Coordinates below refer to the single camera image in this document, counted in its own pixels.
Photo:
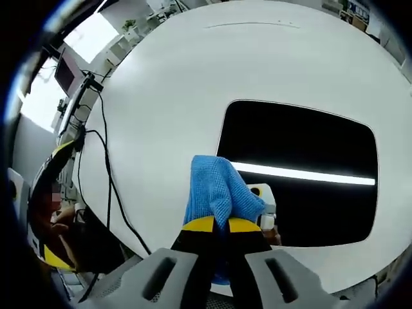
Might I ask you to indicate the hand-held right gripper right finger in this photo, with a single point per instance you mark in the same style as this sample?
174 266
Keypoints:
283 280

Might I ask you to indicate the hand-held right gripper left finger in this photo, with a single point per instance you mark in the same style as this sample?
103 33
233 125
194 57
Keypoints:
167 277

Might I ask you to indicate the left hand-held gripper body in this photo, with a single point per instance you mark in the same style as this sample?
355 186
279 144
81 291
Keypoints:
24 206

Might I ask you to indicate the blue cleaning cloth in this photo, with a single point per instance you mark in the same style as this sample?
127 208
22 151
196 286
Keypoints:
209 186

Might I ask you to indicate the black mirror with white frame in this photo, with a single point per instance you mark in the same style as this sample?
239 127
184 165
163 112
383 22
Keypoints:
305 138

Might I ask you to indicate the person's left hand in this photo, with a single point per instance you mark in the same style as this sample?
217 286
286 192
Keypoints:
59 229

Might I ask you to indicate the black metal stand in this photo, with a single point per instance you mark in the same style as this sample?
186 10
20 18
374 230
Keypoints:
80 96

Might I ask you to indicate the large silver computer monitor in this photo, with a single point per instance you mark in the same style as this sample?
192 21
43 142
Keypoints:
66 75

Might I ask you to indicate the green potted plant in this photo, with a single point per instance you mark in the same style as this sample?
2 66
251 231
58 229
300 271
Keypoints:
130 25

